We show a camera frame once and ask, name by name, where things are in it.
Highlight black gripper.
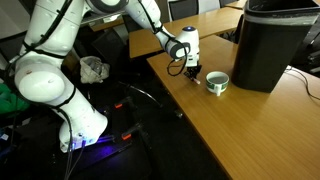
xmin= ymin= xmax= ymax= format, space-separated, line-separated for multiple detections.
xmin=183 ymin=64 xmax=203 ymax=82

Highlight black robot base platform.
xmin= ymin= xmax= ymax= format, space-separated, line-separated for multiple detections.
xmin=0 ymin=109 xmax=154 ymax=180

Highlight green and white mug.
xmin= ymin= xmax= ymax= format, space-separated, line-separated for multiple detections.
xmin=205 ymin=70 xmax=230 ymax=98

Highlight curved metal chair leg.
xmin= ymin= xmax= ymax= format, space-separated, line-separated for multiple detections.
xmin=117 ymin=81 xmax=184 ymax=120

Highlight black clamp with orange tip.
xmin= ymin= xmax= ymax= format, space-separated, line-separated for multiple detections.
xmin=120 ymin=122 xmax=145 ymax=142
xmin=113 ymin=95 xmax=135 ymax=111

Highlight black trash bin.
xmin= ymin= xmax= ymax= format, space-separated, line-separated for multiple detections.
xmin=230 ymin=0 xmax=320 ymax=94

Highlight crumpled grey cloth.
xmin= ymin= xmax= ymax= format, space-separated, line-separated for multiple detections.
xmin=79 ymin=55 xmax=111 ymax=85

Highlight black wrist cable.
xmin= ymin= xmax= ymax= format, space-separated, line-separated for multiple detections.
xmin=136 ymin=0 xmax=189 ymax=78

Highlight black chair with grey frame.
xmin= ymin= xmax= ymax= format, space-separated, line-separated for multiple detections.
xmin=166 ymin=0 xmax=201 ymax=23

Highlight black cable on table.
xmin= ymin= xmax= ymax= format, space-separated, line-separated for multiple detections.
xmin=283 ymin=65 xmax=320 ymax=103

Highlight grey robot base cables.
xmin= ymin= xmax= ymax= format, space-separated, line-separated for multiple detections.
xmin=62 ymin=109 xmax=88 ymax=180

